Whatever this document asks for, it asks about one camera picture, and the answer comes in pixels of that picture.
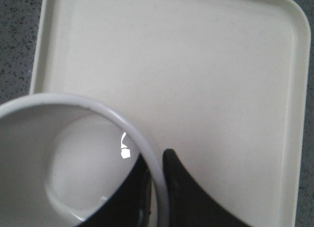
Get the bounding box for cream rectangular plastic tray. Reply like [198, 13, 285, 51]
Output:
[30, 0, 311, 227]

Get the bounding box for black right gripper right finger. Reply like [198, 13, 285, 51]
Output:
[163, 149, 248, 227]

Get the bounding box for white smiley mug black handle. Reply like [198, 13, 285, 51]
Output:
[0, 93, 170, 227]

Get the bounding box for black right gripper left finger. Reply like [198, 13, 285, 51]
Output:
[82, 155, 151, 227]

